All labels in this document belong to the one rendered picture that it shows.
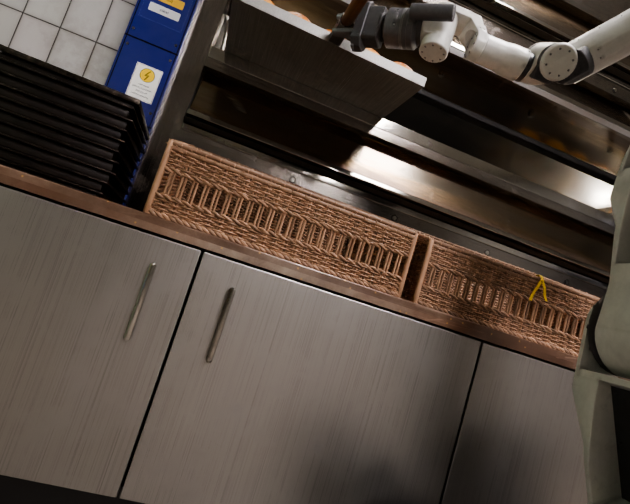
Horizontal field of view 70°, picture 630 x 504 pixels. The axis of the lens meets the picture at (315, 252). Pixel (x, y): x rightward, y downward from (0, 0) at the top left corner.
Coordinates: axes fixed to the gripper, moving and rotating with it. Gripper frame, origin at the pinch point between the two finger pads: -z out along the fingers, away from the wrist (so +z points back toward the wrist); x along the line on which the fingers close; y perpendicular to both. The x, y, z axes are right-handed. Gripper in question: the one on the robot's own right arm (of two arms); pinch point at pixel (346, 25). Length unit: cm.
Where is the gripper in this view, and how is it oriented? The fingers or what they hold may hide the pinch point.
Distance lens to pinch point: 125.1
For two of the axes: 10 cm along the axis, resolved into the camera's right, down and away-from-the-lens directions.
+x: -2.9, 9.5, -1.1
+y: 3.2, 2.1, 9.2
